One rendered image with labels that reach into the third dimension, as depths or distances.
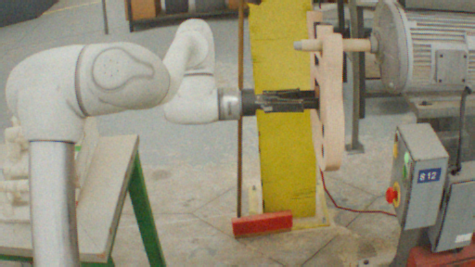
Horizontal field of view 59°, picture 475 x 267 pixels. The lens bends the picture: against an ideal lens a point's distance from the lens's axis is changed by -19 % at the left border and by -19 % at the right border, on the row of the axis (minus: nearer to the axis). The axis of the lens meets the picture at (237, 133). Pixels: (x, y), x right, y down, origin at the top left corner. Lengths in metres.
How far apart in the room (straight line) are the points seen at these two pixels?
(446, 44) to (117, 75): 0.79
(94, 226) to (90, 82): 0.53
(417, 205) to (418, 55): 0.36
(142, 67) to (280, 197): 1.81
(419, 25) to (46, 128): 0.88
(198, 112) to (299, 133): 1.06
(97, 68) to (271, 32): 1.44
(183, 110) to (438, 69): 0.69
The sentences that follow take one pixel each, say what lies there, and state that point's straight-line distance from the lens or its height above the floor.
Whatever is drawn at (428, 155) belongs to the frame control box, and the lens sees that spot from 1.05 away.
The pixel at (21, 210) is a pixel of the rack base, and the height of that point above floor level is 0.94.
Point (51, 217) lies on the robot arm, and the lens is 0.86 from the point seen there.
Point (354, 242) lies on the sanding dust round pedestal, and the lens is 2.50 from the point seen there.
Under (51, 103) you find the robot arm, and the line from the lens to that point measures 0.85.
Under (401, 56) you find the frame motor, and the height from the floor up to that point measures 1.27.
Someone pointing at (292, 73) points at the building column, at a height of 0.81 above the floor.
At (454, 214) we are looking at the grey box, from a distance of 1.40.
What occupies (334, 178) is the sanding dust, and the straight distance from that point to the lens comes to 2.96.
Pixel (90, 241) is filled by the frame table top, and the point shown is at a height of 0.93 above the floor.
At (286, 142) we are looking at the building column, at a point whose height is 0.48.
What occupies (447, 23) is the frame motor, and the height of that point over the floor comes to 1.34.
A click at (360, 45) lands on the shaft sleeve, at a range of 1.25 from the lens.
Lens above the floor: 1.66
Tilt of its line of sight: 29 degrees down
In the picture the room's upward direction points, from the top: 5 degrees counter-clockwise
